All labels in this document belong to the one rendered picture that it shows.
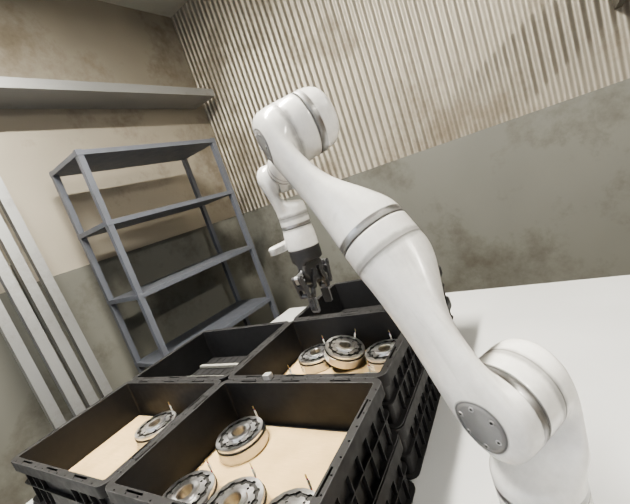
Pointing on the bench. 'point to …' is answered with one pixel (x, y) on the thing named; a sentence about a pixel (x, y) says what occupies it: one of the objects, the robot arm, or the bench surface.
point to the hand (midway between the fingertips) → (321, 300)
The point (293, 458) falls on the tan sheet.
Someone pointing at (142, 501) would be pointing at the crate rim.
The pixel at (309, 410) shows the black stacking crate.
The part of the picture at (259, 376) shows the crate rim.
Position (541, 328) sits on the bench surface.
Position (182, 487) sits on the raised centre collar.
